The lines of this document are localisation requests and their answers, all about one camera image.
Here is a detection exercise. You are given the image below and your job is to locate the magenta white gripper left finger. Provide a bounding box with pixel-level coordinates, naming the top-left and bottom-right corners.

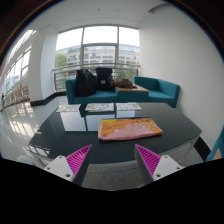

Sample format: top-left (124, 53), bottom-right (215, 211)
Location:
top-left (44, 145), bottom-right (91, 182)

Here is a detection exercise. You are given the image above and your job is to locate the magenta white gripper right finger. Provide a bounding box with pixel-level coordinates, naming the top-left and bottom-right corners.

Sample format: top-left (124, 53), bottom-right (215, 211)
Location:
top-left (134, 144), bottom-right (182, 182)

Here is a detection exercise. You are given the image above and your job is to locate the orange pink folded towel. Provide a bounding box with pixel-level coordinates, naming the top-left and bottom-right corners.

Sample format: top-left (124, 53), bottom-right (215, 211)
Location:
top-left (98, 117), bottom-right (163, 141)

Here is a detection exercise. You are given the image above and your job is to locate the left printed paper sheet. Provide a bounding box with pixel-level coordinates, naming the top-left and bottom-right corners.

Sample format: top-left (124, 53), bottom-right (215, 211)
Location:
top-left (56, 104), bottom-right (81, 113)

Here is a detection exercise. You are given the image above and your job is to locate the printed paper sheet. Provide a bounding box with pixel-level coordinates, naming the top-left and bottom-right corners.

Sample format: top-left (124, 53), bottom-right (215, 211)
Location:
top-left (56, 104), bottom-right (81, 113)
top-left (85, 103), bottom-right (114, 112)
top-left (116, 102), bottom-right (141, 111)

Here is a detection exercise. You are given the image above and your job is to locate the middle printed paper sheet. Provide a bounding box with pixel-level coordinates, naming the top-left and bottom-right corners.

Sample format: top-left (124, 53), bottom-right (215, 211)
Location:
top-left (85, 103), bottom-right (114, 112)

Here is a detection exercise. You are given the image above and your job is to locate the teal chair at right edge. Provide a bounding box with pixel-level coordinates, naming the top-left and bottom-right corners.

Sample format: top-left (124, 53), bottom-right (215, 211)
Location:
top-left (206, 126), bottom-right (224, 161)

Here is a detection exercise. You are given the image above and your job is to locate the right printed paper sheet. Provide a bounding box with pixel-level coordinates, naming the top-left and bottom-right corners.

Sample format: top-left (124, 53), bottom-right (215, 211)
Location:
top-left (116, 102), bottom-right (141, 111)

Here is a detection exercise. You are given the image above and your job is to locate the teal sofa right section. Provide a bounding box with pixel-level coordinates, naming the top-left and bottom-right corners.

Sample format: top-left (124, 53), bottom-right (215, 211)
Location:
top-left (117, 76), bottom-right (180, 108)

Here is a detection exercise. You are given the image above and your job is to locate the teal sofa section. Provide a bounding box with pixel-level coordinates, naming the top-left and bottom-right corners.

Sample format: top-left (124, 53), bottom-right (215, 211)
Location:
top-left (65, 78), bottom-right (118, 104)
top-left (117, 76), bottom-right (180, 108)

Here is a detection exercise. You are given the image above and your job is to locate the teal sofa left section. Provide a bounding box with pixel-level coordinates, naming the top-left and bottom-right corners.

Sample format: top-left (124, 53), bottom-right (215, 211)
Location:
top-left (65, 78), bottom-right (118, 104)

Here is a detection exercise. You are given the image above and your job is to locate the wooden sofa side table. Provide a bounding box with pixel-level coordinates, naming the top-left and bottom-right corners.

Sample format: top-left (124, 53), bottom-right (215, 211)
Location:
top-left (115, 84), bottom-right (149, 93)

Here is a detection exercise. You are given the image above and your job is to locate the black backpack left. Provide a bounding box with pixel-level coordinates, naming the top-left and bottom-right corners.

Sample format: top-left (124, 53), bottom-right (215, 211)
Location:
top-left (75, 69), bottom-right (96, 97)

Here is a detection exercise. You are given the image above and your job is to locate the black backpack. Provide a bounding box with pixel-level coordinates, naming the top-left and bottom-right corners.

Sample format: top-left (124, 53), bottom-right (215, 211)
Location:
top-left (75, 69), bottom-right (96, 97)
top-left (96, 67), bottom-right (112, 90)

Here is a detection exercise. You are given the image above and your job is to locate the brown bag on sofa table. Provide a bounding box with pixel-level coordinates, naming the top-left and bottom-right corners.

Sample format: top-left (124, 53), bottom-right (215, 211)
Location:
top-left (115, 77), bottom-right (134, 88)

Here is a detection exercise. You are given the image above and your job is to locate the black backpack right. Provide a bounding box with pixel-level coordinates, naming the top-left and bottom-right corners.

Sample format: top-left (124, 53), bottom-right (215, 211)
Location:
top-left (96, 67), bottom-right (112, 90)

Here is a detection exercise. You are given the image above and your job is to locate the metal window railing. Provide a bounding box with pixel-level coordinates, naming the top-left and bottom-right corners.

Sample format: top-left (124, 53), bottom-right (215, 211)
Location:
top-left (52, 63), bottom-right (140, 92)

